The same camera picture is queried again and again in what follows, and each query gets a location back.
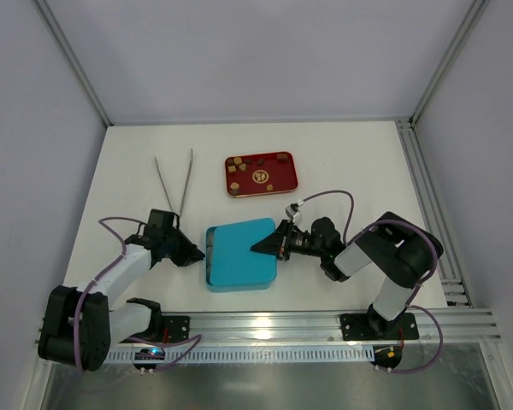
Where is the teal box with paper cups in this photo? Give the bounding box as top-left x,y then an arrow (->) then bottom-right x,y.
203,225 -> 278,295

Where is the teal box lid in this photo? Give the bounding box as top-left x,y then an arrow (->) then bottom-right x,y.
204,217 -> 278,288

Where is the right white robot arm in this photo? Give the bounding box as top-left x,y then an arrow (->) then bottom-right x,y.
251,212 -> 444,342

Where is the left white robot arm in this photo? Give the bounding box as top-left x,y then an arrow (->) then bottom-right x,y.
38,209 -> 204,372

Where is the red rectangular tray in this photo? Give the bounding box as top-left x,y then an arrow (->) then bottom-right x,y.
224,151 -> 298,198

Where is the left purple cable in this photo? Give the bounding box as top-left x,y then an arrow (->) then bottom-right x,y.
74,216 -> 203,372

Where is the white slotted cable duct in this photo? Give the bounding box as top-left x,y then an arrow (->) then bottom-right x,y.
104,344 -> 374,365

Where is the aluminium mounting rail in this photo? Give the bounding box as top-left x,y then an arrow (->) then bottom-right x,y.
165,307 -> 502,346

